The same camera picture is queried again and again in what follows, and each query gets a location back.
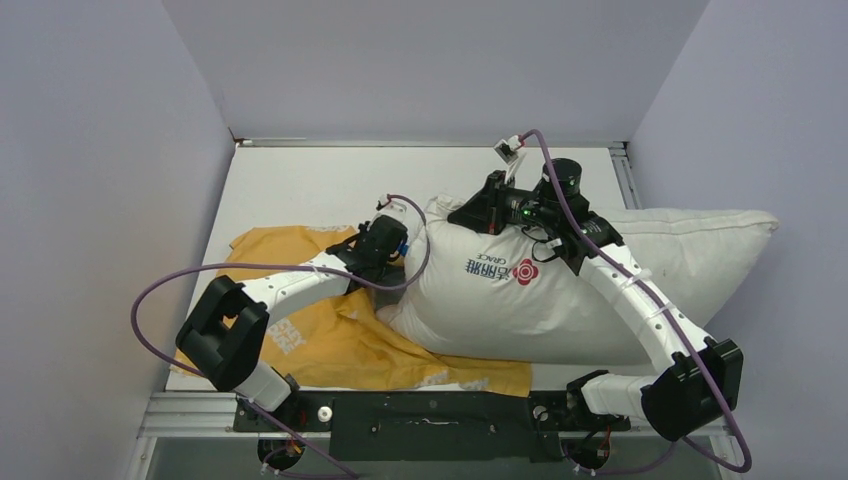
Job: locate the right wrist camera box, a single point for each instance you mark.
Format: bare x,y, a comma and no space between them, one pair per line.
511,151

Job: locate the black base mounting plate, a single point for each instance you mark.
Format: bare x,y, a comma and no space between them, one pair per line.
354,443

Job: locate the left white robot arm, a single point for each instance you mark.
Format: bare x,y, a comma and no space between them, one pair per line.
224,332

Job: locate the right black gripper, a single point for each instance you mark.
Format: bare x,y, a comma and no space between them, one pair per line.
487,212

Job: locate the white pillow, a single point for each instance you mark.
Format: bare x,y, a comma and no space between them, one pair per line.
506,297

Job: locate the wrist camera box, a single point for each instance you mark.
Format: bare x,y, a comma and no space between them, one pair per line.
511,151
387,207

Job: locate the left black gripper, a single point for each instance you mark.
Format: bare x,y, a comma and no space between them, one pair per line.
362,229

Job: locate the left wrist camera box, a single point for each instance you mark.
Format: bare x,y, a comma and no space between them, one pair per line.
387,207

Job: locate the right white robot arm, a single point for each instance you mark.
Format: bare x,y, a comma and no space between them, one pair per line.
697,378

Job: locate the yellow and blue pillowcase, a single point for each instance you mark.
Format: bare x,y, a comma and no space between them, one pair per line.
340,343

